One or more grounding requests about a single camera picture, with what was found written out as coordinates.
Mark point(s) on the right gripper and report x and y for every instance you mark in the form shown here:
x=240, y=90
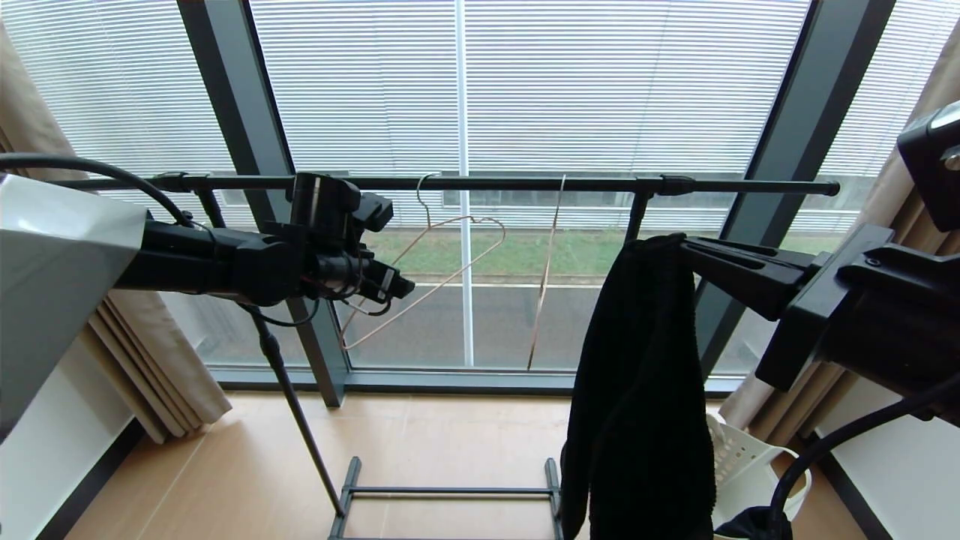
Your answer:
x=885, y=330

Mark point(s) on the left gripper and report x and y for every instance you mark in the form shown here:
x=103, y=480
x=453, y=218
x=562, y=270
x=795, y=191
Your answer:
x=375, y=281

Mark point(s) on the pink clothes hanger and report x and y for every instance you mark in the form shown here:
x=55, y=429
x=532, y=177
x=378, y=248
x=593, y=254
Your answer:
x=472, y=218
x=546, y=274

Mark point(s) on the black shorts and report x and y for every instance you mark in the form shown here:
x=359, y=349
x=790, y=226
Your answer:
x=637, y=390

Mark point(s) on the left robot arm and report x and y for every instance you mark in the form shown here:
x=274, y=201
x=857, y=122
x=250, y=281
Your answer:
x=60, y=285

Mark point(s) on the black clothes rack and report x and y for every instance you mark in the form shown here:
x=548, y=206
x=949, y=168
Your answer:
x=487, y=183

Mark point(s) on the white laundry basket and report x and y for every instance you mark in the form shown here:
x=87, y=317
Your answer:
x=739, y=457

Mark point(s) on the beige curtain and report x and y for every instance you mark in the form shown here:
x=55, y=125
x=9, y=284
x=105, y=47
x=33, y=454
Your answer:
x=150, y=360
x=772, y=409

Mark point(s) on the window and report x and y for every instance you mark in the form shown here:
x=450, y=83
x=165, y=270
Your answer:
x=795, y=135

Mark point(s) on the black garment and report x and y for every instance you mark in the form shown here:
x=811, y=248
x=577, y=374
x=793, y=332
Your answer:
x=750, y=525

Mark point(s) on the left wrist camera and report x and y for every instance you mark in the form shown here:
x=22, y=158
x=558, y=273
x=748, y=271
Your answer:
x=330, y=202

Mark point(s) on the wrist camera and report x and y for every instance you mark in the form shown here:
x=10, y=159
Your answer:
x=330, y=202
x=934, y=165

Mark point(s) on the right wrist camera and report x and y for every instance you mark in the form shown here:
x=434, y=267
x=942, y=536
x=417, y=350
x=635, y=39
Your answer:
x=934, y=165

